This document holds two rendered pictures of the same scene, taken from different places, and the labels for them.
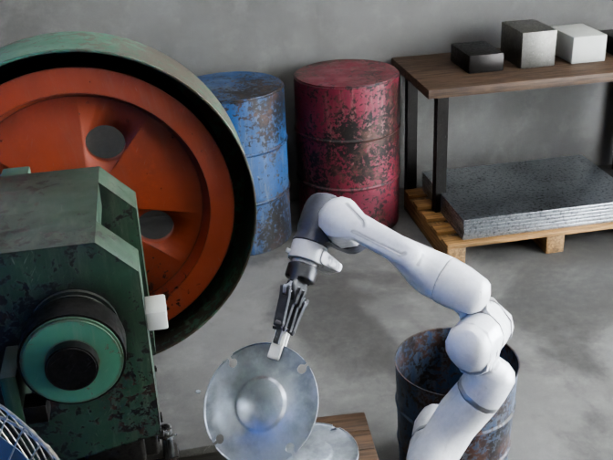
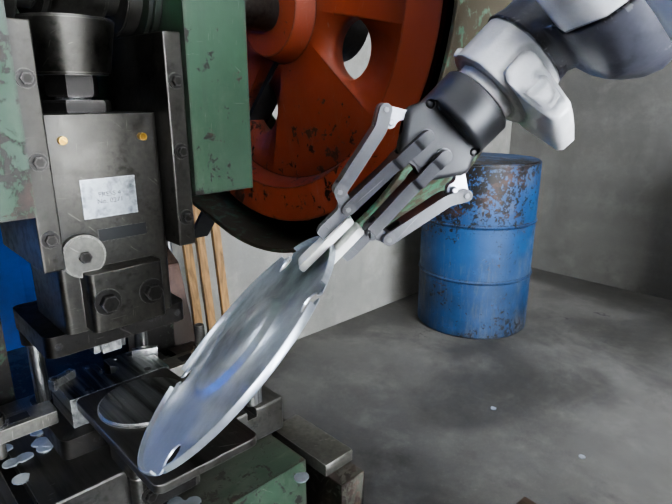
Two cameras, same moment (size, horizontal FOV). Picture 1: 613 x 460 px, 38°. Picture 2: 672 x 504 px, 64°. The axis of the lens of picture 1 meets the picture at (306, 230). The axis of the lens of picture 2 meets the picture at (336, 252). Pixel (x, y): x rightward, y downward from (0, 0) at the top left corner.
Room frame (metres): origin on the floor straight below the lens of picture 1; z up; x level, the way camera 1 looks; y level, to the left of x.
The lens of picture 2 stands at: (1.47, -0.36, 1.19)
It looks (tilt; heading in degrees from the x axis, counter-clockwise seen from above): 16 degrees down; 56
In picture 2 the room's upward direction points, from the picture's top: straight up
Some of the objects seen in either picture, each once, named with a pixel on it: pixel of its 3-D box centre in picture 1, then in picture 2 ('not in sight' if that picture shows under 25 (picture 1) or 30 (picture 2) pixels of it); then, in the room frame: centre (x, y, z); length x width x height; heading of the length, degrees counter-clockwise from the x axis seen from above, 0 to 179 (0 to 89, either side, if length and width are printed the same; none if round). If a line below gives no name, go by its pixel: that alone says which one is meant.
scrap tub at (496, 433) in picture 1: (453, 417); not in sight; (2.50, -0.49, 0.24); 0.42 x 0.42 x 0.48
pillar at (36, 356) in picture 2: not in sight; (37, 359); (1.51, 0.52, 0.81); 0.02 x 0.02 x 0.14
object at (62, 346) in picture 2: not in sight; (101, 320); (1.60, 0.48, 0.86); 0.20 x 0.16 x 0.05; 10
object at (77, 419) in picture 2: not in sight; (112, 383); (1.61, 0.47, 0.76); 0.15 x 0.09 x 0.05; 10
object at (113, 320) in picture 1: (65, 352); not in sight; (1.36, 0.45, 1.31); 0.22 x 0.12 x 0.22; 100
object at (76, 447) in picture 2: not in sight; (112, 402); (1.60, 0.48, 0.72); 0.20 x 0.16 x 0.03; 10
